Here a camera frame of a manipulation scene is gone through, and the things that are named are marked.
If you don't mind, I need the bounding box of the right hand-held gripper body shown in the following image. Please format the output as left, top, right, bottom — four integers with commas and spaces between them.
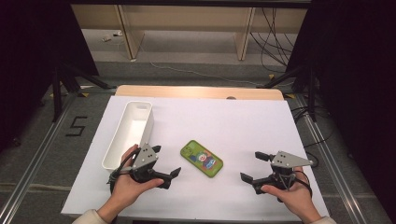
251, 150, 314, 195

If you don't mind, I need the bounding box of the black cable bundle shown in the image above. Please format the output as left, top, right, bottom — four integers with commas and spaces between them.
250, 7, 297, 74

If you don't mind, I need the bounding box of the white plastic bin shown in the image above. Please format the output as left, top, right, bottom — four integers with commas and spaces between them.
102, 100, 155, 172

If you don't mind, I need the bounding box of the black floor cable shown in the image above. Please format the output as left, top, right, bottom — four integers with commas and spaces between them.
290, 105, 334, 169

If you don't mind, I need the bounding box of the green cartoon phone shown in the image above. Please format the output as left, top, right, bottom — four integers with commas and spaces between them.
179, 139, 224, 178

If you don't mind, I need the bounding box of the wooden shelf unit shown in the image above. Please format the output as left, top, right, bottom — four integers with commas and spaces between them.
70, 3, 309, 62

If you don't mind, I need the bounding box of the person's left hand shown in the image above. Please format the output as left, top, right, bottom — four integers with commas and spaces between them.
108, 143, 165, 207

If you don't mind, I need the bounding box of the person's right hand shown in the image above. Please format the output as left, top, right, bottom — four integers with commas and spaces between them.
261, 166, 316, 217

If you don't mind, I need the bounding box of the wooden table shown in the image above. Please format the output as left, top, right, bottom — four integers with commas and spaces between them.
115, 84, 285, 101

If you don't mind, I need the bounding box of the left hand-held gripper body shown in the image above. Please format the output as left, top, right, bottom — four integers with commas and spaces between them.
130, 143, 172, 189

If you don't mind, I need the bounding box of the white floor cable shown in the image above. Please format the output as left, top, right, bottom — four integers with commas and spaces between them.
138, 43, 272, 87

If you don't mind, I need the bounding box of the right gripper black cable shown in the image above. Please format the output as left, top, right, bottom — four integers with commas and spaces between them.
290, 169, 314, 200

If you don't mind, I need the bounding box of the aluminium floor rail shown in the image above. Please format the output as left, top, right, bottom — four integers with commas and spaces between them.
0, 92, 78, 224
293, 94, 368, 224

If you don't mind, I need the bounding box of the white table board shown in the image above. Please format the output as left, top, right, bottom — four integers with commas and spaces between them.
61, 94, 331, 222

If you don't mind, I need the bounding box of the black metal stand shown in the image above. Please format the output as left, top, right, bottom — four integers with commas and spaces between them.
256, 63, 318, 122
50, 63, 118, 123

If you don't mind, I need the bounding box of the black curtain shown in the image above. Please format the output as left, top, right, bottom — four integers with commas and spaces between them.
0, 0, 100, 153
286, 0, 396, 216

